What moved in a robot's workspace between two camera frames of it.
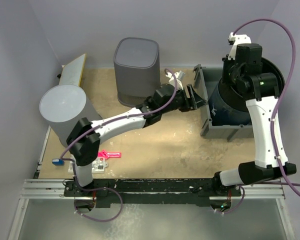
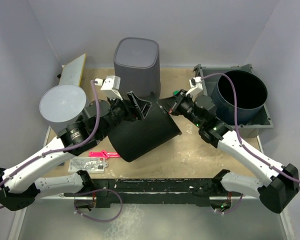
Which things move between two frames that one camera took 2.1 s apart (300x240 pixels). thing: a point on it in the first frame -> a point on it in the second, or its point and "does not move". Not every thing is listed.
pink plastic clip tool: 104,154 does not move
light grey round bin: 63,106 does not move
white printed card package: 98,166 does not move
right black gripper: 226,63 -> 172,104
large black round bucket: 227,107 -> 133,140
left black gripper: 196,101 -> 127,106
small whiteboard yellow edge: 72,72 does not move
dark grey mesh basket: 137,70 does not move
